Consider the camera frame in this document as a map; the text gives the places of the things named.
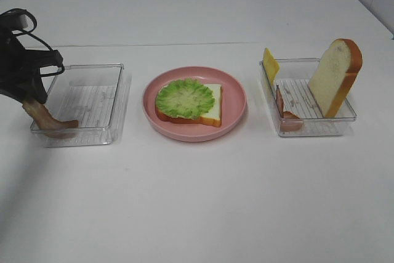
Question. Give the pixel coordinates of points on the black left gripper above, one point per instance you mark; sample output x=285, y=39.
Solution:
x=22, y=69

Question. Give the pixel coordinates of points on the dark brown bacon strip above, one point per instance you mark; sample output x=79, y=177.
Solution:
x=44, y=119

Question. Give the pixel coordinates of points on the green lettuce leaf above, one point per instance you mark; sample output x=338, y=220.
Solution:
x=185, y=98

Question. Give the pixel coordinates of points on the bread slice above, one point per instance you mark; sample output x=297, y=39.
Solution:
x=212, y=118
x=337, y=70

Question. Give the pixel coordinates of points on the yellow cheese slice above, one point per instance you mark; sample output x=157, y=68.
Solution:
x=270, y=65

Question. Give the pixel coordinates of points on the pink bacon strip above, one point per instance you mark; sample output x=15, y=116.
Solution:
x=289, y=122

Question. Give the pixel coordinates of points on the clear left plastic tray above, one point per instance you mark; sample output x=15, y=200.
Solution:
x=94, y=95

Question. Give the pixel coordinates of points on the clear plastic tray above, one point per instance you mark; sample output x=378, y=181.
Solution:
x=94, y=95
x=293, y=78

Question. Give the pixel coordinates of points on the pink round plate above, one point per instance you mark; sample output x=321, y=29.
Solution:
x=234, y=104

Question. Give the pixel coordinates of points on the clear right plastic tray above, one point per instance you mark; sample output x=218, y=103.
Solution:
x=293, y=78

